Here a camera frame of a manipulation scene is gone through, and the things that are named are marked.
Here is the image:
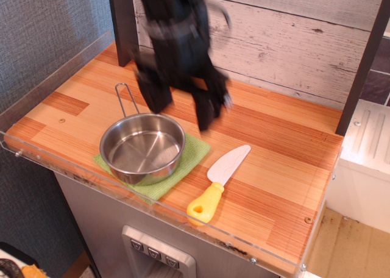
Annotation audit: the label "dark left shelf post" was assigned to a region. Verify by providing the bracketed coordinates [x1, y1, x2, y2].
[109, 0, 140, 66]

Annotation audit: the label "silver dispenser button panel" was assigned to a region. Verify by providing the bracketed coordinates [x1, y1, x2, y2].
[121, 225, 197, 277]

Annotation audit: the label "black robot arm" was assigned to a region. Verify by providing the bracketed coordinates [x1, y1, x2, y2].
[135, 0, 232, 131]

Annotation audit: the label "yellow handled toy knife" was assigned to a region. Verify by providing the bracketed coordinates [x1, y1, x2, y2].
[186, 144, 251, 226]

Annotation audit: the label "green cloth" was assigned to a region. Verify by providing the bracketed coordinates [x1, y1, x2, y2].
[92, 134, 211, 205]

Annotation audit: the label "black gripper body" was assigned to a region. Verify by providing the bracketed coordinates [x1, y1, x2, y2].
[135, 21, 233, 109]

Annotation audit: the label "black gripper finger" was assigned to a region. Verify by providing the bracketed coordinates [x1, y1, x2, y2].
[136, 73, 172, 113]
[192, 89, 224, 131]

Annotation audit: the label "stainless steel pot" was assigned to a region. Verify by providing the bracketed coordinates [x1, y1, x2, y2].
[99, 83, 186, 186]

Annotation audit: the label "clear acrylic guard rail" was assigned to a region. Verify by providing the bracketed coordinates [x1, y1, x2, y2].
[1, 32, 342, 277]

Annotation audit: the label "white toy sink unit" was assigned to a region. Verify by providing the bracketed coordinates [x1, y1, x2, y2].
[325, 100, 389, 232]

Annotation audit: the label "dark right shelf post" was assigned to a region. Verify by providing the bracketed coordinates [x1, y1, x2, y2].
[335, 0, 389, 136]

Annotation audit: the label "orange object bottom left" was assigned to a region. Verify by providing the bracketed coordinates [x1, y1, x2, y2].
[21, 265, 48, 278]

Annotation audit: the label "dark shelf post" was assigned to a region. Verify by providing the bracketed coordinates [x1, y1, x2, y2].
[109, 0, 140, 66]
[335, 0, 389, 136]

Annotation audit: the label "grey toy fridge cabinet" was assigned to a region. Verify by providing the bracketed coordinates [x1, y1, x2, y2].
[55, 173, 275, 277]

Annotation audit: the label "black braided cable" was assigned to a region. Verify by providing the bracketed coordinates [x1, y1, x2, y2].
[0, 258, 22, 278]

